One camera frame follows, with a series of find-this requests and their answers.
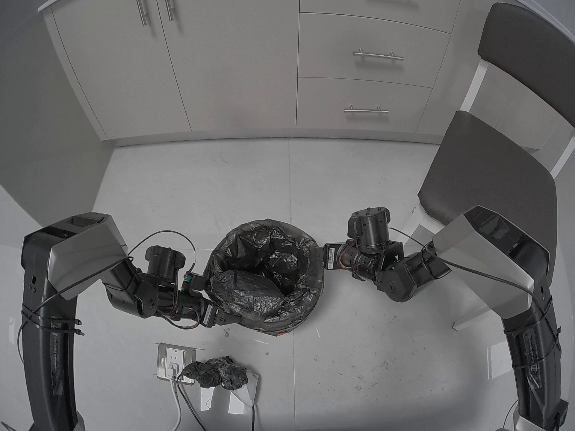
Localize grey chair with white legs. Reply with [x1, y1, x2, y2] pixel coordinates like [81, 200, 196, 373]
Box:
[411, 2, 575, 331]

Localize white cable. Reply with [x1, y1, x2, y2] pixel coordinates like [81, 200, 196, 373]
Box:
[168, 362, 182, 431]

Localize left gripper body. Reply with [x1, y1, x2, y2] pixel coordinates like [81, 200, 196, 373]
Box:
[177, 295, 227, 330]

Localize cream cabinet with drawers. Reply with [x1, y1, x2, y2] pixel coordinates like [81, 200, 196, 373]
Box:
[38, 0, 528, 147]

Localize crumpled black plastic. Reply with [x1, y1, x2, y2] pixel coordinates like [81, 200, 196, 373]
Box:
[184, 355, 249, 391]

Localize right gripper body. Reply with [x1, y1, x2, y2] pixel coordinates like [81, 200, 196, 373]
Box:
[323, 240, 363, 282]

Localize black plastic bag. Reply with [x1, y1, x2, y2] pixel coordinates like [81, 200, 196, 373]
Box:
[201, 218, 325, 335]

